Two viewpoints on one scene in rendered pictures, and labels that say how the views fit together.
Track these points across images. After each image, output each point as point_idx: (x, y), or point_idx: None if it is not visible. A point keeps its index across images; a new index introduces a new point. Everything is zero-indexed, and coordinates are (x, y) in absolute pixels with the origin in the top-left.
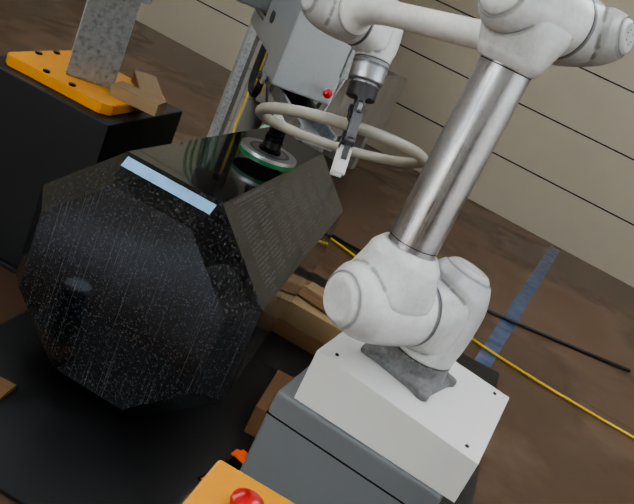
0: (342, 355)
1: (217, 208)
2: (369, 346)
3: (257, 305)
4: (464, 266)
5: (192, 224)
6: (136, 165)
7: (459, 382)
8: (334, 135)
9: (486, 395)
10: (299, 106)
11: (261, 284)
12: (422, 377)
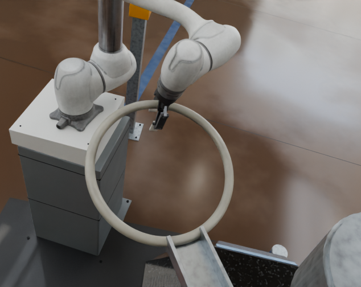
0: (113, 100)
1: (214, 245)
2: (100, 107)
3: (150, 259)
4: (77, 58)
5: (220, 241)
6: (286, 262)
7: (44, 121)
8: (170, 237)
9: (27, 121)
10: (199, 115)
11: (155, 271)
12: None
